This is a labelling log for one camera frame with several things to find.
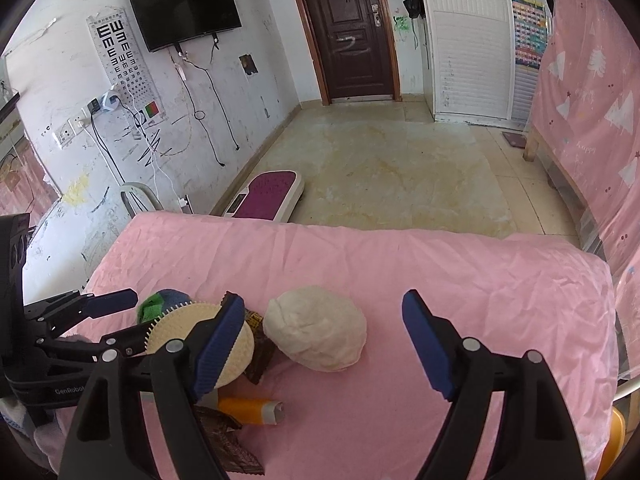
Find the pink printed curtain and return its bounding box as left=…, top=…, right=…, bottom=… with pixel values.
left=529, top=0, right=640, bottom=281

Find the eye chart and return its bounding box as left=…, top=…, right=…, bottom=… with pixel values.
left=87, top=8, right=165, bottom=123

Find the purple foot massage board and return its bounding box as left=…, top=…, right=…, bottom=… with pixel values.
left=210, top=170, right=306, bottom=223

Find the orange plastic bottle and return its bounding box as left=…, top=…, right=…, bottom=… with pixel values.
left=217, top=396, right=287, bottom=427

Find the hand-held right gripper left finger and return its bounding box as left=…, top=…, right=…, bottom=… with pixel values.
left=59, top=292, right=263, bottom=480

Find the brown snack packet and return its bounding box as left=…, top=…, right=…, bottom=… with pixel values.
left=242, top=310, right=277, bottom=386
left=192, top=405, right=266, bottom=476

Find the pink bed sheet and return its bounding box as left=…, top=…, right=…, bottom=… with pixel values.
left=50, top=211, right=621, bottom=480

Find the colourful grid poster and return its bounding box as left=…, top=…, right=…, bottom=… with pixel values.
left=511, top=0, right=548, bottom=68

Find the cream round brush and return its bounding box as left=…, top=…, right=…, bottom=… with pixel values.
left=143, top=301, right=256, bottom=388

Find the white dough-like lump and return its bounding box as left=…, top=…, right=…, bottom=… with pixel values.
left=262, top=285, right=368, bottom=373

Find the white metal chair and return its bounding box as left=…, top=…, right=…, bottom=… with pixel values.
left=120, top=182, right=163, bottom=218

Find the green blue cloth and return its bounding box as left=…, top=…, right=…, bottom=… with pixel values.
left=136, top=288, right=193, bottom=323

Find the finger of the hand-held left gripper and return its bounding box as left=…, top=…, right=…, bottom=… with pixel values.
left=25, top=288, right=139, bottom=333
left=32, top=322, right=153, bottom=363

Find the black wall television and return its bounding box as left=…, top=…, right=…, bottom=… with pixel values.
left=124, top=0, right=243, bottom=52

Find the yellow plastic basin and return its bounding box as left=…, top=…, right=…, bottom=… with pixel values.
left=597, top=406, right=627, bottom=478

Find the white louvred wardrobe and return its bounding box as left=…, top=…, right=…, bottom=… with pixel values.
left=415, top=0, right=551, bottom=128

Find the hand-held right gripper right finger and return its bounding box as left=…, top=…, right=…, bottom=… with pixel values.
left=401, top=289, right=586, bottom=480

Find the dark brown door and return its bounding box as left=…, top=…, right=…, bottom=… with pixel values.
left=284, top=0, right=401, bottom=106

